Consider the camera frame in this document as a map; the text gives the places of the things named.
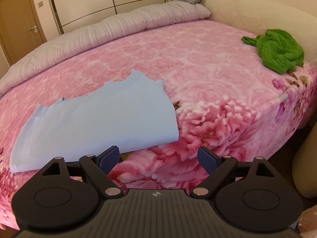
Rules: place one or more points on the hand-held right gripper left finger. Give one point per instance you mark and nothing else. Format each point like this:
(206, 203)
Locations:
(109, 160)

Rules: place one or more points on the green knit sweater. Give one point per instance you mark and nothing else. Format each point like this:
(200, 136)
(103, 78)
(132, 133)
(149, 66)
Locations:
(279, 49)

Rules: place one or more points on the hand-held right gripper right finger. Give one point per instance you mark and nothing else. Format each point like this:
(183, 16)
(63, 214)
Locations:
(208, 160)

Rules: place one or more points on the pink floral blanket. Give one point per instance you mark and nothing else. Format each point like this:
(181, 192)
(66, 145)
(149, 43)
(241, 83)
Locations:
(198, 74)

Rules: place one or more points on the light blue sweatshirt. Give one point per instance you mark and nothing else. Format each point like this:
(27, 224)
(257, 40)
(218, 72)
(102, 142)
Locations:
(99, 124)

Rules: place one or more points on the cream padded headboard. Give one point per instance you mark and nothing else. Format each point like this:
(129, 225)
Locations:
(260, 12)

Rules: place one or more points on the cream wardrobe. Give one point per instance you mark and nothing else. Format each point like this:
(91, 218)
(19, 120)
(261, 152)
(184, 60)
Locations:
(99, 0)

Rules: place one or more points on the cream laundry basket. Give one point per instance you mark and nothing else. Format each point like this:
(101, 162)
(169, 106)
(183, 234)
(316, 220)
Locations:
(307, 168)

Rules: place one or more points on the wooden door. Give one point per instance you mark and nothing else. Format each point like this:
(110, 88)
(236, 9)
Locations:
(17, 17)

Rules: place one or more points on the wall light switch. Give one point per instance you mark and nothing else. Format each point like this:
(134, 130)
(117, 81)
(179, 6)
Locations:
(40, 4)

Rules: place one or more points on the grey striped duvet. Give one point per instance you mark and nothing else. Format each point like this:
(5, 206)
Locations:
(99, 32)

